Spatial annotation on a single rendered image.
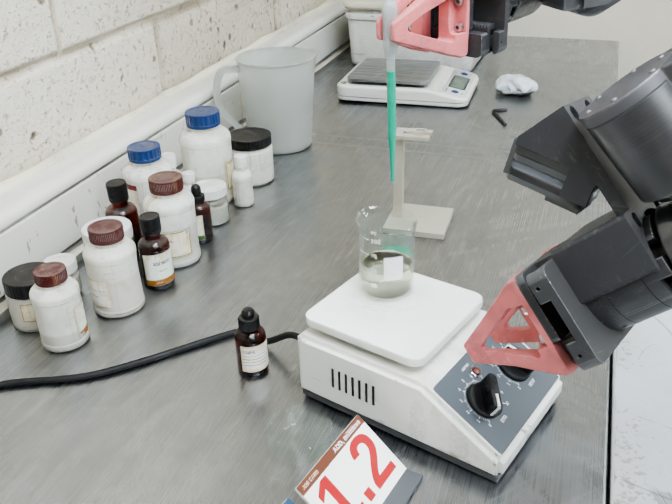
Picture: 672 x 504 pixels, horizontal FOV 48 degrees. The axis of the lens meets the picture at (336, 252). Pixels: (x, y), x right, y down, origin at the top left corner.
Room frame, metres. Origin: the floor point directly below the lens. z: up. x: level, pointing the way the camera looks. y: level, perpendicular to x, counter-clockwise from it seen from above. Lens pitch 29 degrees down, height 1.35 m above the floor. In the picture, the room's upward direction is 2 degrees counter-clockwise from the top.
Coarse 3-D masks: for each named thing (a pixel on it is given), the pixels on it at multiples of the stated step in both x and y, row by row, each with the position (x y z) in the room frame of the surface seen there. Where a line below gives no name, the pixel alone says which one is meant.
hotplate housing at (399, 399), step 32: (480, 320) 0.55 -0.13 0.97; (320, 352) 0.52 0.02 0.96; (352, 352) 0.51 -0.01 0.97; (448, 352) 0.51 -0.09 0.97; (320, 384) 0.52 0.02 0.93; (352, 384) 0.50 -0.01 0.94; (384, 384) 0.48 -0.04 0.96; (416, 384) 0.47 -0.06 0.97; (384, 416) 0.48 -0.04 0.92; (416, 416) 0.46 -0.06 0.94; (448, 416) 0.45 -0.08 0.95; (448, 448) 0.45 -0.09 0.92; (480, 448) 0.43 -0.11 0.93; (512, 448) 0.44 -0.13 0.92
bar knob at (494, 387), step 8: (488, 376) 0.47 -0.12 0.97; (472, 384) 0.48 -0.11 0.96; (480, 384) 0.48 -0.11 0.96; (488, 384) 0.47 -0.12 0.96; (496, 384) 0.47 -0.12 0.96; (472, 392) 0.47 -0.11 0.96; (480, 392) 0.47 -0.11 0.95; (488, 392) 0.46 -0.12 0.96; (496, 392) 0.46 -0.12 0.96; (472, 400) 0.46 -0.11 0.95; (480, 400) 0.46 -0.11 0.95; (488, 400) 0.46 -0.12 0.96; (496, 400) 0.45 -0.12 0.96; (472, 408) 0.46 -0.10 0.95; (480, 408) 0.46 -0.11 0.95; (488, 408) 0.45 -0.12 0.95; (496, 408) 0.45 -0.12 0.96; (488, 416) 0.45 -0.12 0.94; (496, 416) 0.46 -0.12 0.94
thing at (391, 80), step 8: (392, 72) 0.60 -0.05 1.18; (392, 80) 0.60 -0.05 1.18; (392, 88) 0.60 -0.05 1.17; (392, 96) 0.60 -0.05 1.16; (392, 104) 0.60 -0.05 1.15; (392, 112) 0.60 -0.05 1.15; (392, 120) 0.60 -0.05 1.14; (392, 128) 0.60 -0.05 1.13; (392, 136) 0.60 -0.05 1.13; (392, 144) 0.60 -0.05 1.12; (392, 152) 0.60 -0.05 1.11; (392, 160) 0.60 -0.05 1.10; (392, 168) 0.60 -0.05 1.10; (392, 176) 0.60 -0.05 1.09
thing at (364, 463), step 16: (368, 432) 0.45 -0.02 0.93; (352, 448) 0.44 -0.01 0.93; (368, 448) 0.44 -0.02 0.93; (384, 448) 0.45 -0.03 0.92; (336, 464) 0.42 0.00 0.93; (352, 464) 0.42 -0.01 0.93; (368, 464) 0.43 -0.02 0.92; (384, 464) 0.44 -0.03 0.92; (320, 480) 0.40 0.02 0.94; (336, 480) 0.41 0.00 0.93; (352, 480) 0.41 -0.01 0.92; (368, 480) 0.42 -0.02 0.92; (384, 480) 0.42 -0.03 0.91; (320, 496) 0.39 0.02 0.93; (336, 496) 0.40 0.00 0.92; (352, 496) 0.40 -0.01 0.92; (368, 496) 0.41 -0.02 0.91
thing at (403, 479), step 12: (372, 432) 0.46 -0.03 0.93; (384, 444) 0.45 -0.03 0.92; (312, 468) 0.41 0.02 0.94; (396, 480) 0.43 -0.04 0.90; (408, 480) 0.43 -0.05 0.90; (420, 480) 0.43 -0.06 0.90; (300, 492) 0.39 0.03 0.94; (384, 492) 0.41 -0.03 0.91; (396, 492) 0.42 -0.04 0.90; (408, 492) 0.42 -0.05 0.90
